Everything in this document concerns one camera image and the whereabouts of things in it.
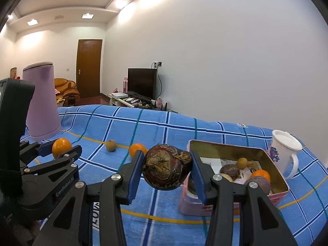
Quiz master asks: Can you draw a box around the wrinkled brown passion fruit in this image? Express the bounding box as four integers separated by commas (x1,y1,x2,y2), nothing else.
142,144,192,191

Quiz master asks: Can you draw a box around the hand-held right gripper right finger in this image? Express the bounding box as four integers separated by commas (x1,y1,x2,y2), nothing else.
190,151,299,246

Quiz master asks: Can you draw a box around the purple round fruit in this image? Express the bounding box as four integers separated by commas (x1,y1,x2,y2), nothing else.
243,176,271,195

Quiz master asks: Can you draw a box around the dark purple cut fruit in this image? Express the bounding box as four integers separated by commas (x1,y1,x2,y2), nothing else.
220,164,241,182

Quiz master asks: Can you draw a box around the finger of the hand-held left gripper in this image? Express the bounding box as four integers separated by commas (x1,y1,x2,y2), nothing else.
23,145,83,177
20,141,55,160

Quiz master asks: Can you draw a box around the white television stand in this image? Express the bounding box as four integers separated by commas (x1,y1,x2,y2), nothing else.
108,92,171,110

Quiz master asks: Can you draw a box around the white floral mug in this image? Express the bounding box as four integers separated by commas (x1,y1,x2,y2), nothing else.
265,130,303,180

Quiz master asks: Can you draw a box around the orange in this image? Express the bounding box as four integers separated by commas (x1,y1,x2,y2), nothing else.
52,138,73,159
251,170,271,182
129,143,148,159

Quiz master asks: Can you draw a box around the orange leather sofa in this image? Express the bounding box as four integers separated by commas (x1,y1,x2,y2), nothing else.
54,78,80,107

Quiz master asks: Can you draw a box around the pink tin box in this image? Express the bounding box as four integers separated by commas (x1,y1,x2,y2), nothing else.
179,140,290,217

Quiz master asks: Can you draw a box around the blue checked blanket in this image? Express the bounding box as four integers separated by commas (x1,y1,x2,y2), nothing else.
19,104,328,246

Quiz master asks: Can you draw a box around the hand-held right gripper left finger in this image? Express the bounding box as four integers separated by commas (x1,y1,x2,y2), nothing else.
32,150,145,246

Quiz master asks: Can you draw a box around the purple cylindrical kettle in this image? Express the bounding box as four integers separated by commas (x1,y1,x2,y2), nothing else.
23,61,62,138

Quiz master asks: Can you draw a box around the black television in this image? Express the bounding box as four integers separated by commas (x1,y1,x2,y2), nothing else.
127,68,157,100

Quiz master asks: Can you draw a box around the brown wooden door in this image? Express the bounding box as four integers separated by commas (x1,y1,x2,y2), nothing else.
76,39,103,98

